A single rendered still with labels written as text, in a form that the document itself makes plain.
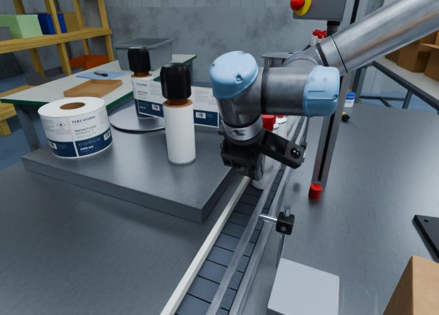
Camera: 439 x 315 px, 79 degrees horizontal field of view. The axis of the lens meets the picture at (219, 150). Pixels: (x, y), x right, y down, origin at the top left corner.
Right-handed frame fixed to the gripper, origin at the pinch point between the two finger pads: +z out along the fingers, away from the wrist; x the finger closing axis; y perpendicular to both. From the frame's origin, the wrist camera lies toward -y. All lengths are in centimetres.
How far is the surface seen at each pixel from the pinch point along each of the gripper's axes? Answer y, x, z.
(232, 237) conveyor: 1.2, 17.5, -3.7
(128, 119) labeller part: 65, -21, 17
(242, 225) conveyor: 0.5, 13.8, -1.5
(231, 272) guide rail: -3.7, 25.6, -17.8
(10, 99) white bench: 174, -31, 34
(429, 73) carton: -85, -188, 123
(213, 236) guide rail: 3.7, 19.5, -8.9
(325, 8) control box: -7.4, -37.3, -22.1
